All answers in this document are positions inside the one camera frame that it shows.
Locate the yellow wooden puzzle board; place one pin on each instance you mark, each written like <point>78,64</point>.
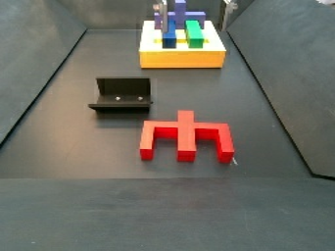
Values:
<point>156,57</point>

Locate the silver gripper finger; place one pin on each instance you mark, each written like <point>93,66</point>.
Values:
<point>160,9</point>
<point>229,7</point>

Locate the green block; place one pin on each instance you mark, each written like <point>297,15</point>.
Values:
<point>193,34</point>

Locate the blue block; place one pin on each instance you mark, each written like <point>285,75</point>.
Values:
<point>169,36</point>

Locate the black angled bracket stand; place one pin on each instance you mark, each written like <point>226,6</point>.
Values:
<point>122,93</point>

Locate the red E-shaped block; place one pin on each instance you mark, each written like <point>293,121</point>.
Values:
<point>185,131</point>

